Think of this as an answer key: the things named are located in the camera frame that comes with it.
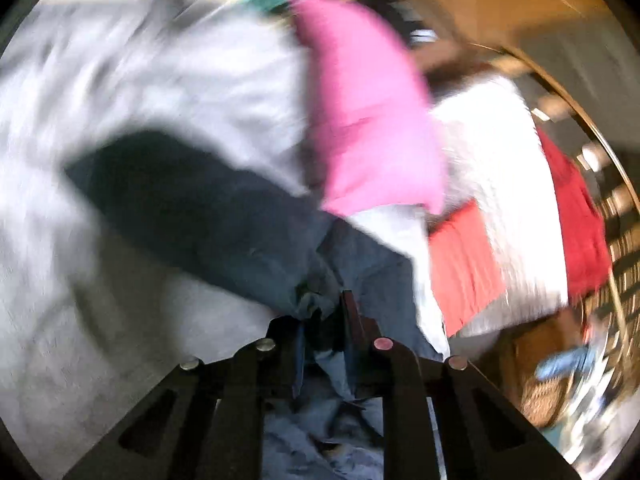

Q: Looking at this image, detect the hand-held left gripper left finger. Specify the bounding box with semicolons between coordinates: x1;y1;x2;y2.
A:
62;316;307;480

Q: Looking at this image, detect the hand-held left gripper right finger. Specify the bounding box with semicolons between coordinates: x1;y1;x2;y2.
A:
341;290;583;480

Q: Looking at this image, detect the dark blue garment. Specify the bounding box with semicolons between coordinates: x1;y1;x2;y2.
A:
64;130;451;480

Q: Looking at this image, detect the wicker basket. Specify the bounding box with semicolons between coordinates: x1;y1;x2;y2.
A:
500;310;603;428

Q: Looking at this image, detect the light blue cloth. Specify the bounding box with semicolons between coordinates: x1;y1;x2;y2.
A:
535;347;597;382

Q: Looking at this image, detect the pink pillow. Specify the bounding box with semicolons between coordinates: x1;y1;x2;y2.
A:
290;0;448;216

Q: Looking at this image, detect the grey bed sheet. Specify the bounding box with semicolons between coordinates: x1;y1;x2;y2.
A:
0;0;451;477

